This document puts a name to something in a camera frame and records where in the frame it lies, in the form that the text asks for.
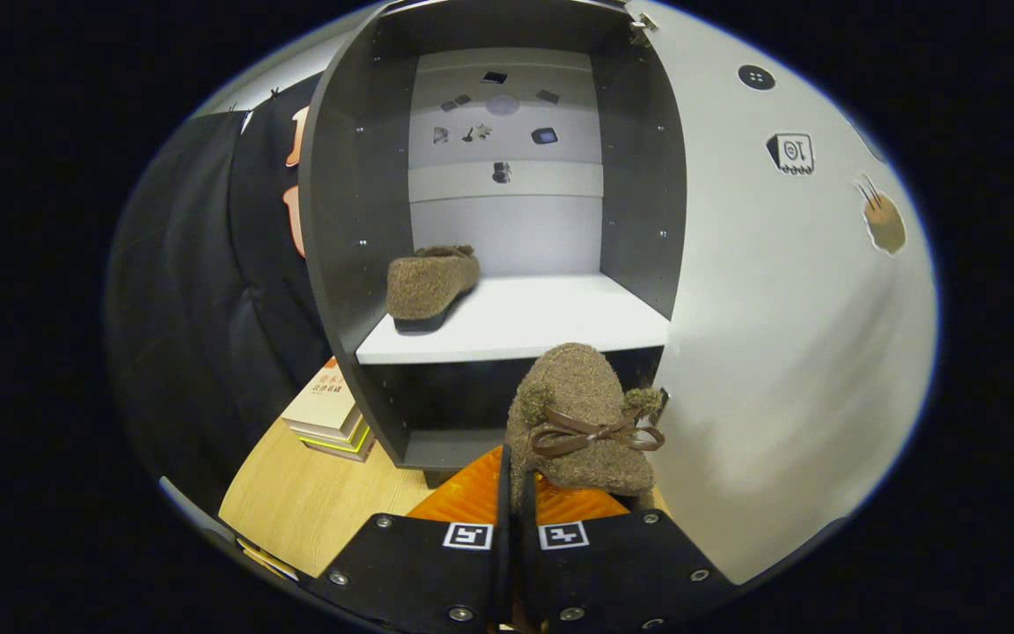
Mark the brown fuzzy shoe with bow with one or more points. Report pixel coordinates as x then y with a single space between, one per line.
577 387
428 282

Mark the dark grey shoe cabinet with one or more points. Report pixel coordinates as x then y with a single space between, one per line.
357 220

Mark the stack of books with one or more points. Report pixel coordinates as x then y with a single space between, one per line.
322 409

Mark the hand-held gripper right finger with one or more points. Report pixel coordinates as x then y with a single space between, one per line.
528 572

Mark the black tray with yellow sticks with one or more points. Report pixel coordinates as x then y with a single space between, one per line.
265 559

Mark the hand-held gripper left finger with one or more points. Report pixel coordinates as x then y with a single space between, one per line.
503 572

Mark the black backdrop cloth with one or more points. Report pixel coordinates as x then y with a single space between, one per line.
199 291

